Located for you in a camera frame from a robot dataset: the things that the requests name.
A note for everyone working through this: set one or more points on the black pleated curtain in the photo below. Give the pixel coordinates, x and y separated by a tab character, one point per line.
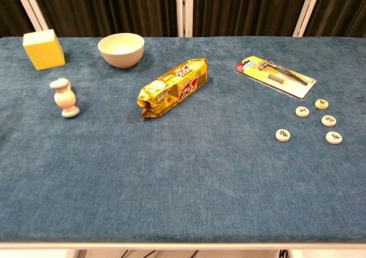
340	9
108	9
11	9
246	9

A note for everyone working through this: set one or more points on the wooden vase-shaped toy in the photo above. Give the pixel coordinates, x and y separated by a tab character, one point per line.
65	97

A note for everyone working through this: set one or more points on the white metal frame post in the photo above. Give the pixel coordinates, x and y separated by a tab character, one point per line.
31	6
307	9
184	9

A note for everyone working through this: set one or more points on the gold snack packet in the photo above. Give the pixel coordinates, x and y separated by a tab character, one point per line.
171	89

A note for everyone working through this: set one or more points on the white table frame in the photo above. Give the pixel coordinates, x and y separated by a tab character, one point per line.
183	246

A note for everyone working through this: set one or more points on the cream ribbed bowl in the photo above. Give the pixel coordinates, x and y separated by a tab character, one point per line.
121	55

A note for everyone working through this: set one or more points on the blue table cloth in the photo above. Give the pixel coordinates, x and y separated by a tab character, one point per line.
183	169

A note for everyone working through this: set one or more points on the razor blister pack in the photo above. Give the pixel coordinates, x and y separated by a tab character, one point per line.
274	77

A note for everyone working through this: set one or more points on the chess piece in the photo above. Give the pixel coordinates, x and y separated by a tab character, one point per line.
328	120
322	103
333	138
283	135
302	111

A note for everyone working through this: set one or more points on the yellow cube block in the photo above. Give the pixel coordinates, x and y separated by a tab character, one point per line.
47	53

